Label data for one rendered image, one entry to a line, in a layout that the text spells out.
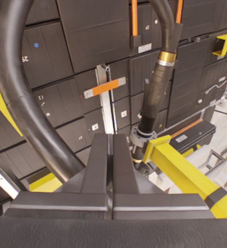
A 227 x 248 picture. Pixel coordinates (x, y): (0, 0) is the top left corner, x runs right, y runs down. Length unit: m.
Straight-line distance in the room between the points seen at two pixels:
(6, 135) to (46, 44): 0.27
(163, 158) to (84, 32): 0.39
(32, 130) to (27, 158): 0.45
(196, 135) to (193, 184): 0.63
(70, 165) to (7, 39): 0.14
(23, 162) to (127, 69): 0.46
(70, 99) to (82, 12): 0.23
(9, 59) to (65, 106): 0.36
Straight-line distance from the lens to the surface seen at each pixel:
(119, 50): 0.54
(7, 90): 0.19
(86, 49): 0.49
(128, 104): 0.67
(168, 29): 0.45
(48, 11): 0.46
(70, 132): 0.60
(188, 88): 0.87
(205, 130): 1.11
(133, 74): 0.61
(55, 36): 0.47
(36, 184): 0.70
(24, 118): 0.18
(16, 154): 0.60
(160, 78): 0.47
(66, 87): 0.51
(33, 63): 0.47
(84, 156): 0.70
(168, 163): 0.49
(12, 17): 0.23
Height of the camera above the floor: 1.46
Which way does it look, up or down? 43 degrees down
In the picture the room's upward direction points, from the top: 137 degrees clockwise
